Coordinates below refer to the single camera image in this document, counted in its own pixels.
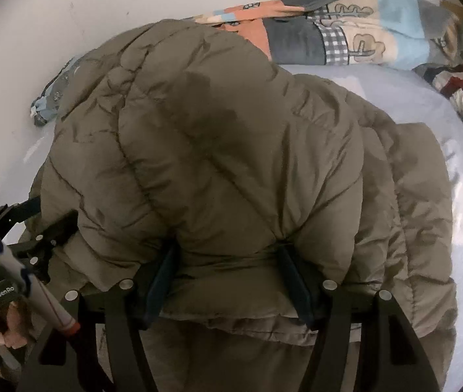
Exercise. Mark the patchwork cartoon blanket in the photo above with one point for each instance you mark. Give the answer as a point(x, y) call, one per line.
point(296, 41)

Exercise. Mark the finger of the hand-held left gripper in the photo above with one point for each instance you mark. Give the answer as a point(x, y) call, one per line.
point(51, 232)
point(15, 212)

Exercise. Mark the olive puffer jacket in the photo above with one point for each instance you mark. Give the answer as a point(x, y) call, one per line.
point(235, 151)

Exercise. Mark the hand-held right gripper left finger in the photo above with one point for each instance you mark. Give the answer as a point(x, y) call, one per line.
point(160, 281)

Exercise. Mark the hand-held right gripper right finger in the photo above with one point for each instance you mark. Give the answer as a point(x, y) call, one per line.
point(296, 284)

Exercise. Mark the person's left hand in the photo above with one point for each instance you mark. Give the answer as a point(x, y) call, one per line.
point(10, 330)

